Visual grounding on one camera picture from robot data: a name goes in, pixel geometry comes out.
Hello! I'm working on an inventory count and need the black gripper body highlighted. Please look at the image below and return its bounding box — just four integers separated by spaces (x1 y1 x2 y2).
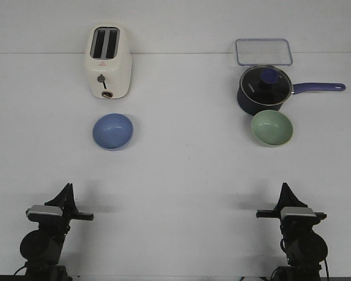
39 207 94 234
256 210 327 234

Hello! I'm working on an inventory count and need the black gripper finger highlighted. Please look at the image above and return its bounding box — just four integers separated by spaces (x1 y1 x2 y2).
285 183 307 208
66 183 76 208
274 183 287 211
44 183 69 206

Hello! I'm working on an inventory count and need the green bowl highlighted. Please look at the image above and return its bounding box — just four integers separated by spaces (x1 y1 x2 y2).
250 109 294 147

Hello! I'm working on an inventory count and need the blue bowl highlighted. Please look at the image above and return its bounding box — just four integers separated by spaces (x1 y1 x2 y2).
92 113 134 151

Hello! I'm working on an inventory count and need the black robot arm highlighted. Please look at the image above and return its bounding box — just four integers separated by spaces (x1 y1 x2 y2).
20 183 94 280
256 183 328 280

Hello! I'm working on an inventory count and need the dark blue saucepan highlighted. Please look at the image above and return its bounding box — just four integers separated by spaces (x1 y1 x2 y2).
237 81 346 115

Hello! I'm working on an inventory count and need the glass lid with blue knob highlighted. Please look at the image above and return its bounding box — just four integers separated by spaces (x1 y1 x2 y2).
240 66 292 105

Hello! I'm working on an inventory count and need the clear plastic food container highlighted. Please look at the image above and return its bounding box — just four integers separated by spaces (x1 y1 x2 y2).
235 38 293 66

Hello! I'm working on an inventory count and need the cream two-slot toaster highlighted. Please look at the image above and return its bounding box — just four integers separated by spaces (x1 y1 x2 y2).
84 23 132 100

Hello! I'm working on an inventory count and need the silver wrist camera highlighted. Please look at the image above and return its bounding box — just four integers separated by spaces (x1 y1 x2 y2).
26 205 63 222
280 207 317 221

